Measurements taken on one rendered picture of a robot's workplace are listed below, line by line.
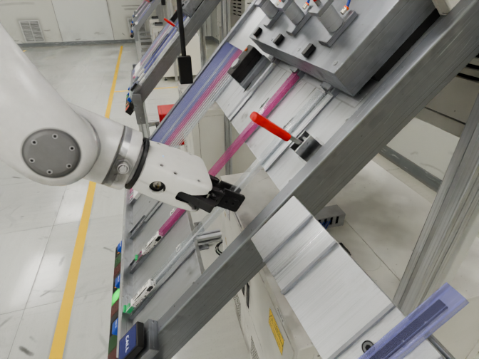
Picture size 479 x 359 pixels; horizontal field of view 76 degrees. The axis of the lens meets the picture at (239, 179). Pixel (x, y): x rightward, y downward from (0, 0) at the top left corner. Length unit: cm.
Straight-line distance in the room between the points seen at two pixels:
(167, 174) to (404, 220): 84
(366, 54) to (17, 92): 37
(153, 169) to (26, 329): 138
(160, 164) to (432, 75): 35
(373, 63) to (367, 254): 60
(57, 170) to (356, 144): 33
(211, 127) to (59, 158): 163
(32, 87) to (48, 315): 146
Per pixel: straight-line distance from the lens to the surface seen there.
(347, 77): 42
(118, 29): 917
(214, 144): 197
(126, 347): 53
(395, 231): 104
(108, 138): 40
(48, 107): 33
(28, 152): 33
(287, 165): 45
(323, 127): 45
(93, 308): 165
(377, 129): 42
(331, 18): 45
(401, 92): 42
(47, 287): 184
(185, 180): 41
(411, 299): 69
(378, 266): 91
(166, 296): 57
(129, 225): 83
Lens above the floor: 124
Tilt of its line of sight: 32 degrees down
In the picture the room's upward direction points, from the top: straight up
